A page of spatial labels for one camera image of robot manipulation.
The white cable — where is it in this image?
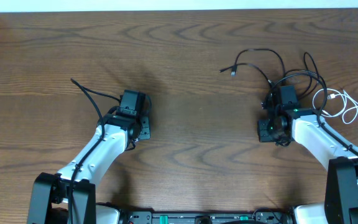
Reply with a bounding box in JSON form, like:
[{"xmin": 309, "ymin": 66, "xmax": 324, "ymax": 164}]
[{"xmin": 311, "ymin": 88, "xmax": 358, "ymax": 125}]

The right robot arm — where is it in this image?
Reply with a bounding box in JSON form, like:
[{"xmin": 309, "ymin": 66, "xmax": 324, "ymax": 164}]
[{"xmin": 257, "ymin": 86, "xmax": 358, "ymax": 224}]

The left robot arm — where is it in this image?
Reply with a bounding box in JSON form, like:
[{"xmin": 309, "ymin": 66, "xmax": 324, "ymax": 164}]
[{"xmin": 27, "ymin": 90, "xmax": 152, "ymax": 223}]

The right camera cable black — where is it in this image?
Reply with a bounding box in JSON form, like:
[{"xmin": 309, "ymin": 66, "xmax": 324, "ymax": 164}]
[{"xmin": 262, "ymin": 70, "xmax": 358, "ymax": 177}]

